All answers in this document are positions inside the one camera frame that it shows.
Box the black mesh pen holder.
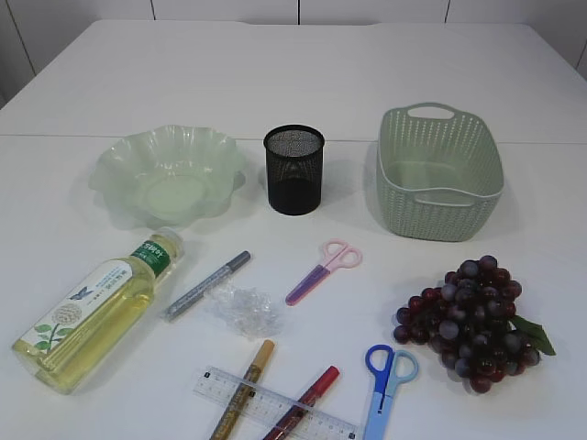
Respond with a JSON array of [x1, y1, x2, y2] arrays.
[[263, 125, 325, 215]]

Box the yellow tea plastic bottle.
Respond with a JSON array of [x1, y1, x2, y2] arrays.
[[12, 227, 183, 394]]

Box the clear plastic ruler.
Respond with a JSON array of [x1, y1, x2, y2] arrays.
[[194, 367, 362, 439]]

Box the gold marker pen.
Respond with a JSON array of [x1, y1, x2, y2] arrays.
[[210, 339, 275, 440]]

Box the pink purple scissors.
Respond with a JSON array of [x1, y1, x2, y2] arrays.
[[285, 239, 363, 306]]

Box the green wavy plastic plate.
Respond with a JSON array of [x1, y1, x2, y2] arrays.
[[88, 125, 246, 228]]

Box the red marker pen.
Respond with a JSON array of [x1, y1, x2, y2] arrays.
[[263, 366, 340, 440]]

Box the purple artificial grape bunch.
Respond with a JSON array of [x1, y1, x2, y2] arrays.
[[393, 255, 556, 394]]

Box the silver marker pen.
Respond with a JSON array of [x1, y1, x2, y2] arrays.
[[161, 250, 251, 323]]

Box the green plastic woven basket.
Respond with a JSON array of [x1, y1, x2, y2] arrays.
[[376, 103, 504, 242]]

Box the blue scissors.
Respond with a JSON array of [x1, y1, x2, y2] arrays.
[[362, 344, 419, 440]]

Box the clear plastic sheet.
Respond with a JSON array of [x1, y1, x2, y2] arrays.
[[206, 283, 285, 339]]

